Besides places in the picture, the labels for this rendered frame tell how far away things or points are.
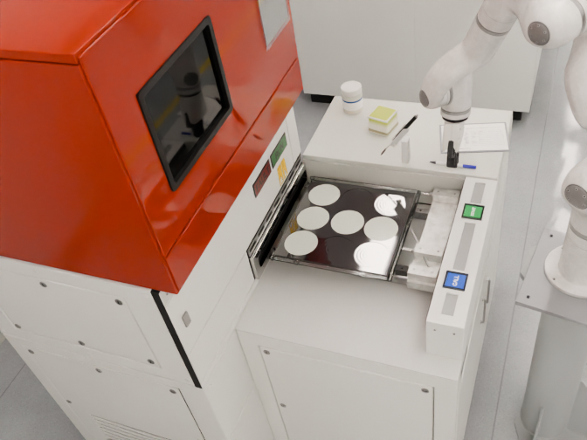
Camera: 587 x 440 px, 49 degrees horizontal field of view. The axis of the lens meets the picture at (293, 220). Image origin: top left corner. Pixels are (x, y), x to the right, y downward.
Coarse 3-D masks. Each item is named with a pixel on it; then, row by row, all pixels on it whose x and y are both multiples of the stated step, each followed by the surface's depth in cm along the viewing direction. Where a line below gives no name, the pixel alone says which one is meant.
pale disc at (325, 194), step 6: (318, 186) 208; (324, 186) 207; (330, 186) 207; (312, 192) 206; (318, 192) 206; (324, 192) 205; (330, 192) 205; (336, 192) 204; (312, 198) 204; (318, 198) 204; (324, 198) 203; (330, 198) 203; (336, 198) 202; (318, 204) 202; (324, 204) 201
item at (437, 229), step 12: (432, 204) 197; (444, 204) 196; (456, 204) 195; (432, 216) 194; (444, 216) 193; (432, 228) 190; (444, 228) 189; (420, 240) 187; (432, 240) 186; (444, 240) 186; (420, 264) 181; (432, 264) 180; (420, 288) 177; (432, 288) 175
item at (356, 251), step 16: (352, 192) 204; (368, 192) 202; (384, 192) 201; (400, 192) 200; (304, 208) 201; (336, 208) 199; (352, 208) 198; (368, 208) 197; (384, 208) 196; (400, 208) 195; (400, 224) 190; (320, 240) 190; (336, 240) 190; (352, 240) 188; (368, 240) 188; (288, 256) 188; (304, 256) 187; (320, 256) 186; (336, 256) 185; (352, 256) 184; (368, 256) 183; (384, 256) 182; (368, 272) 179; (384, 272) 178
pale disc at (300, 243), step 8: (296, 232) 194; (304, 232) 194; (288, 240) 192; (296, 240) 192; (304, 240) 191; (312, 240) 191; (288, 248) 190; (296, 248) 190; (304, 248) 189; (312, 248) 189
